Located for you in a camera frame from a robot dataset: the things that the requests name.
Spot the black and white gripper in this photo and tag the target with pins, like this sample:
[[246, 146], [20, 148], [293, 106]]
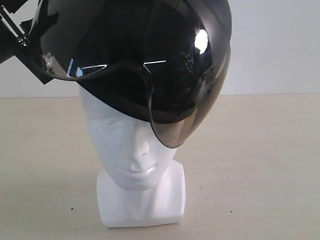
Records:
[[13, 41]]

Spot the black helmet with tinted visor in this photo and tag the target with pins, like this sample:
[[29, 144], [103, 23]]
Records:
[[160, 61]]

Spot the white mannequin head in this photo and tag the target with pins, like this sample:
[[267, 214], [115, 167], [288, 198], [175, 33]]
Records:
[[140, 184]]

